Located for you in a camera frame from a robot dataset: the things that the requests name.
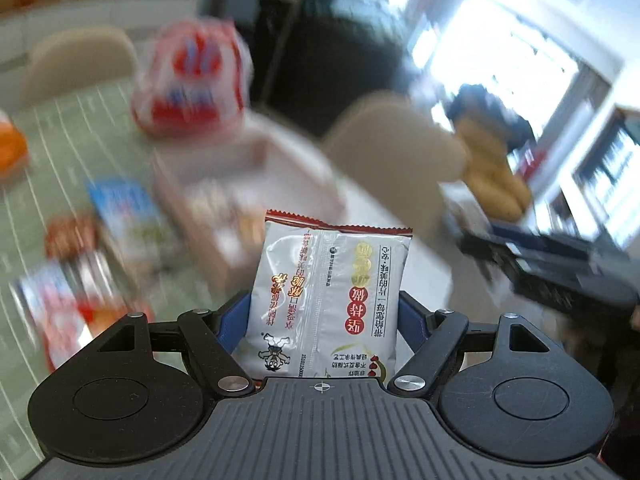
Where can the red white rabbit-shaped bag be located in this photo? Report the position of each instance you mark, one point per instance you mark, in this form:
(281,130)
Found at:
(195,85)

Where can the black cabinet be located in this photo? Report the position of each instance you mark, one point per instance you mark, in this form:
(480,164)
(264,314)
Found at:
(325,60)

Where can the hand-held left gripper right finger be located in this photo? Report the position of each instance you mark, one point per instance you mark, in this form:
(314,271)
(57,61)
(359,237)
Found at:
(412,320)

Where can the green checked tablecloth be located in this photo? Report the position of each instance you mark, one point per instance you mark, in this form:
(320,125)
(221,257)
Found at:
(75,160)

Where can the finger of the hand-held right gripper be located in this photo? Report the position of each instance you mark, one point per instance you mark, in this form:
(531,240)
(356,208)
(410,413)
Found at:
(485,247)

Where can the orange tissue box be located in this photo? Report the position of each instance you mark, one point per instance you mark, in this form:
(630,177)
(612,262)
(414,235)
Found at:
(10,150)

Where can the large red snack bag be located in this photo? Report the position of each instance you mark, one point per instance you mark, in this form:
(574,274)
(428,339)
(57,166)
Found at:
(55,310)

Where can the yellow padded cushions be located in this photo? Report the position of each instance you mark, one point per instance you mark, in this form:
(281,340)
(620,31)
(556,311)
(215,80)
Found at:
(495,175)

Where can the clear plastic snack packet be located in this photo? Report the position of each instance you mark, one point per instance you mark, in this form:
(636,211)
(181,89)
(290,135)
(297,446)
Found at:
(95,272)

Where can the small red snack packet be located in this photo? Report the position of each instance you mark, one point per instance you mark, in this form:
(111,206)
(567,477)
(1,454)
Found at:
(70,235)

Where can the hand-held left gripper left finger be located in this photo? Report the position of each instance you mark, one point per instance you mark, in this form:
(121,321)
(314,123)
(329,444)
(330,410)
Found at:
(232,325)

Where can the silver snack packet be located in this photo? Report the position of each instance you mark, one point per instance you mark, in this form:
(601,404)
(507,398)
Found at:
(320,285)

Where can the beige dining chair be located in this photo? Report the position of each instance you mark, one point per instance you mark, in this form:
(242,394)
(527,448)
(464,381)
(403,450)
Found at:
(395,150)
(75,60)

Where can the pink cardboard box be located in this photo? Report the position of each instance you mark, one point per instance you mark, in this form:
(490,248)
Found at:
(280,160)

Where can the blue pig print snack packet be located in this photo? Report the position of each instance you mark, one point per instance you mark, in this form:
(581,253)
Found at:
(125,210)

